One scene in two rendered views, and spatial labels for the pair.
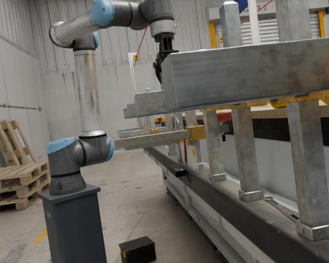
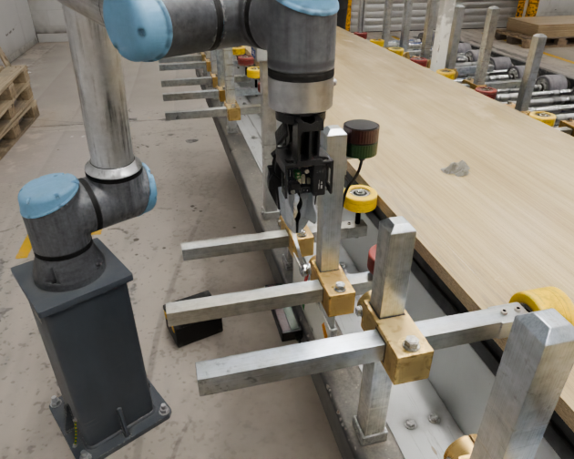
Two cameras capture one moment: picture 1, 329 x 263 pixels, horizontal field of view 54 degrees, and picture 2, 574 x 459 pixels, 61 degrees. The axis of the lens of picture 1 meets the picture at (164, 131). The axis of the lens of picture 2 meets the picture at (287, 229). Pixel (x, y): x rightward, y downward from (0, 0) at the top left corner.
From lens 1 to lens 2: 70 cm
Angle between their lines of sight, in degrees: 29
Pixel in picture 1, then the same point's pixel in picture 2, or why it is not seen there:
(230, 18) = (545, 375)
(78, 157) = (86, 223)
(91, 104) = (107, 117)
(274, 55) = not seen: outside the picture
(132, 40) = not seen: outside the picture
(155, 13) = (288, 59)
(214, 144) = (379, 393)
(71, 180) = (76, 266)
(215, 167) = (372, 424)
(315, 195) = not seen: outside the picture
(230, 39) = (522, 418)
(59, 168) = (48, 246)
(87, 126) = (103, 158)
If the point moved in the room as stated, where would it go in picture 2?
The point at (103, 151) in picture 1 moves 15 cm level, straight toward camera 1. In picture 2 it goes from (137, 204) to (138, 231)
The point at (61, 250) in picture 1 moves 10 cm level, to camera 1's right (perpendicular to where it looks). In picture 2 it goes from (66, 376) to (102, 373)
